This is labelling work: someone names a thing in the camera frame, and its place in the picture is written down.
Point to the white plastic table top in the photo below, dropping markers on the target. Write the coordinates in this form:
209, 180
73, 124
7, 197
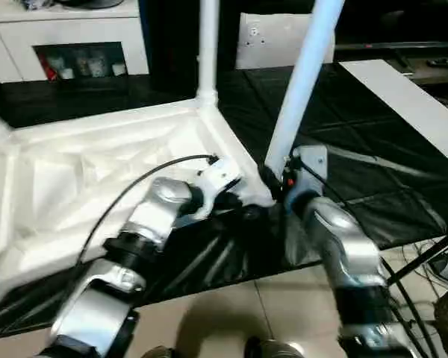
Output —
59, 168

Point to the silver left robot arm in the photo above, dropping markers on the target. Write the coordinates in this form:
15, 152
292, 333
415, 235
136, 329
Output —
153, 216

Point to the black work mat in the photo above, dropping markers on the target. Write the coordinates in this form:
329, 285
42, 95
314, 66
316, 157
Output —
358, 123

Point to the white flat panel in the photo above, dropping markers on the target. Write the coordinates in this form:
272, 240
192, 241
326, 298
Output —
395, 97

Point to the dark right robot foot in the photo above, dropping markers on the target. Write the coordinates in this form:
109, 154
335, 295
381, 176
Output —
272, 347

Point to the dark robot foot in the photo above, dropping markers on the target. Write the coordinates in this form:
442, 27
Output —
272, 347
160, 352

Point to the black tripod stand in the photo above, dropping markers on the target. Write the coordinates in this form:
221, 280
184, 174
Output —
425, 257

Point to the dark left robot foot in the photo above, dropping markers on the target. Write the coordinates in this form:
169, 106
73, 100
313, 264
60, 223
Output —
160, 352

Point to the black bar with red mark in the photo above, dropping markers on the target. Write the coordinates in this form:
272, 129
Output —
395, 45

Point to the black cabinet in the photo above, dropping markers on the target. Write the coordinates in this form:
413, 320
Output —
171, 44

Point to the grey low table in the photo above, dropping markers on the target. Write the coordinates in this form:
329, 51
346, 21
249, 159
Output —
437, 74

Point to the black remote control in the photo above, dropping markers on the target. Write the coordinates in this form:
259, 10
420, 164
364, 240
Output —
444, 62

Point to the white cabinet with glass doors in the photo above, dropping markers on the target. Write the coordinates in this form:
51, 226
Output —
78, 30

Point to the grey helmet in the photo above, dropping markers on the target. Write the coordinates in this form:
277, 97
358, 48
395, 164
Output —
93, 3

